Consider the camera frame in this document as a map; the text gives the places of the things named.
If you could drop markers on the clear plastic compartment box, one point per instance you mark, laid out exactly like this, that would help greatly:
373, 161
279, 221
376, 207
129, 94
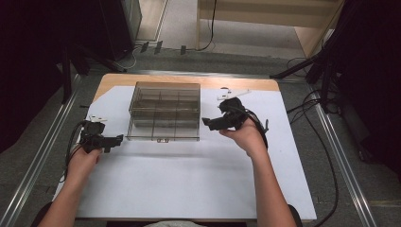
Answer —
164, 110

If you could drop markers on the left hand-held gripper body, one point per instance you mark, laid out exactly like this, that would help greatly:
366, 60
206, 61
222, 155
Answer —
92, 138

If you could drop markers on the person's left hand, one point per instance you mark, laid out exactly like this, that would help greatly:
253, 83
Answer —
82, 162

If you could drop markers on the black cabinet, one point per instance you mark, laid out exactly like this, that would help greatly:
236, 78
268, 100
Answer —
121, 28

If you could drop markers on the wooden table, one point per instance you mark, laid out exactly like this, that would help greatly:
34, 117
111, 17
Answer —
116, 80

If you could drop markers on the black tripod stand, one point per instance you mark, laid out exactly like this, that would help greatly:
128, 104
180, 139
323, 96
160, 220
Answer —
75, 60
318, 63

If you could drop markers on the person's light clothing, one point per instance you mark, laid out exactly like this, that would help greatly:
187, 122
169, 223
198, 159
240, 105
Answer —
171, 224

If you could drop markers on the person's right hand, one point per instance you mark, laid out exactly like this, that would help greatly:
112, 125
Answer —
247, 138

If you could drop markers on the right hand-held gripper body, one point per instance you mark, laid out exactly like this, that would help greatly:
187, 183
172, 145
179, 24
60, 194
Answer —
234, 113

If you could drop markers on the white paper sheet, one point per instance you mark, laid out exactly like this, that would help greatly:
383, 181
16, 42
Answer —
176, 176

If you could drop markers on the metal floor rail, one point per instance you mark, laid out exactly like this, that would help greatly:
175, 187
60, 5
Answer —
343, 164
34, 157

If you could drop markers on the light wooden shelf unit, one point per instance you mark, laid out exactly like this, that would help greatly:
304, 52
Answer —
302, 28

